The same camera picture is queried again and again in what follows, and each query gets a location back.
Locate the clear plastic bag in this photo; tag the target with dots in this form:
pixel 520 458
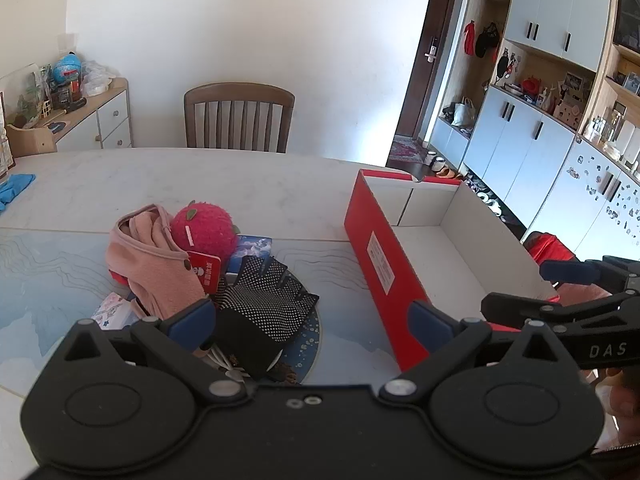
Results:
pixel 97 77

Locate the pink plush ball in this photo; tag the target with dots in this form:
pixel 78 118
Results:
pixel 205 230

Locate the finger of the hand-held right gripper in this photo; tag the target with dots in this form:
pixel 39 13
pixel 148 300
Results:
pixel 520 309
pixel 567 271

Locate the blue cloth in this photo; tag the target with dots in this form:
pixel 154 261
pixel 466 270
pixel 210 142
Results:
pixel 15 185

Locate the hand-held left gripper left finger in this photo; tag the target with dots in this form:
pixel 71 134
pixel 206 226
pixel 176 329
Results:
pixel 192 321

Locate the light wooden box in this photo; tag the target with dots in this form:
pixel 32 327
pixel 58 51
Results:
pixel 30 142

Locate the row of shoes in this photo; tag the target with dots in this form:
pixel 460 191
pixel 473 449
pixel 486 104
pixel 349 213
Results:
pixel 480 190

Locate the pink fleece garment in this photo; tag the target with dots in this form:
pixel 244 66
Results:
pixel 150 270

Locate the red cardboard box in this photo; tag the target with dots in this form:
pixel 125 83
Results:
pixel 380 260

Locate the round dark blue plate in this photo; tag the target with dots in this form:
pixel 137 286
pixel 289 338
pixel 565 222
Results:
pixel 305 345

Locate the white patterned tissue pack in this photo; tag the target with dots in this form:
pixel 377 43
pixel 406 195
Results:
pixel 112 310

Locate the person's right hand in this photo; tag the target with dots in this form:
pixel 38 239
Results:
pixel 622 400

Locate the red hanging garment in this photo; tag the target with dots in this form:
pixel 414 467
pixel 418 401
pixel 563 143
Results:
pixel 469 37

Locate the white fridge with magnets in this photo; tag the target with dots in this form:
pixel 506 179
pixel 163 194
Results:
pixel 585 200

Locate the blue globe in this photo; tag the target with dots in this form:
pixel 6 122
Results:
pixel 67 67

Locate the red shelf toy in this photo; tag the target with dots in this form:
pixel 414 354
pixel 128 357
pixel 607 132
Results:
pixel 532 85

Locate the red cloth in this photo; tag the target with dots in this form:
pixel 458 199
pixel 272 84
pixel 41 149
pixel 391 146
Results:
pixel 547 250

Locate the white sideboard cabinet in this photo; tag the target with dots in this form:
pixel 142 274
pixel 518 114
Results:
pixel 112 115

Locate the black dotted glove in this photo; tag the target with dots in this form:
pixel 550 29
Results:
pixel 265 330
pixel 270 277

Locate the white wall cabinet unit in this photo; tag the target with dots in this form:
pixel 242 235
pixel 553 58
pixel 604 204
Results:
pixel 550 5

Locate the red paper tag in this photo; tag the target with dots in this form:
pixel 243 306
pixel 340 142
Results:
pixel 204 272

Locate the red patterned rug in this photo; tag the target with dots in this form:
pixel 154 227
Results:
pixel 407 150

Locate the blue tissue pack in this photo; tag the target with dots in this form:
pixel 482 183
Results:
pixel 252 247

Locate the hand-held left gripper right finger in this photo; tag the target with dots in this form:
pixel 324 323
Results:
pixel 429 321

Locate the grey tote bag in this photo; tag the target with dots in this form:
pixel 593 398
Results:
pixel 465 114

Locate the dark wooden door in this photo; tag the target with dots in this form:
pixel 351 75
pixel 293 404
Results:
pixel 440 10

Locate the brown wooden chair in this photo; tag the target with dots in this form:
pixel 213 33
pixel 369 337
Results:
pixel 237 92

